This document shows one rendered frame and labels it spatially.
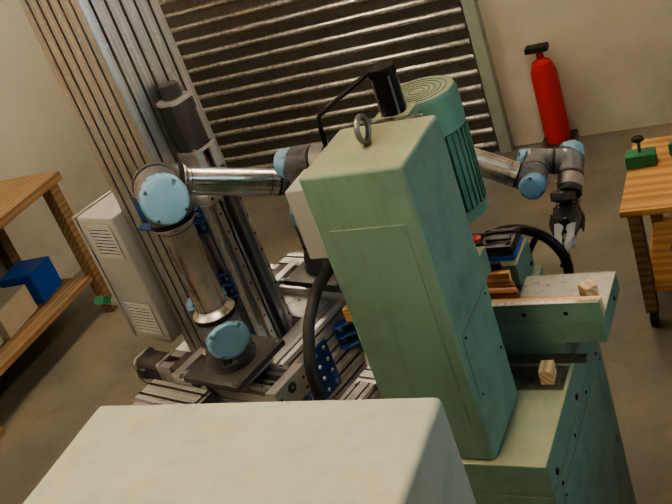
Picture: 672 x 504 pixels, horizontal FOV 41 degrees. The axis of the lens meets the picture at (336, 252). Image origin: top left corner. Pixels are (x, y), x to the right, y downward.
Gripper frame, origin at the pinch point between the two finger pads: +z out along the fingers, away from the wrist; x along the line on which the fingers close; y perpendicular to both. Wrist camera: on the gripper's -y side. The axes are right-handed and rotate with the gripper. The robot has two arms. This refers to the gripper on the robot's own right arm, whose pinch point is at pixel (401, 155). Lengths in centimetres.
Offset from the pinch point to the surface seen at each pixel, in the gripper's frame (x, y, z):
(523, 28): 256, 137, -48
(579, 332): 19, -42, 37
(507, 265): 26.0, -24.6, 17.2
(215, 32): 222, 157, -227
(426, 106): -24.3, 2.7, 17.0
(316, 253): -36.1, -28.9, -2.4
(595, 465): 37, -74, 35
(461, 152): -12.4, -4.8, 20.1
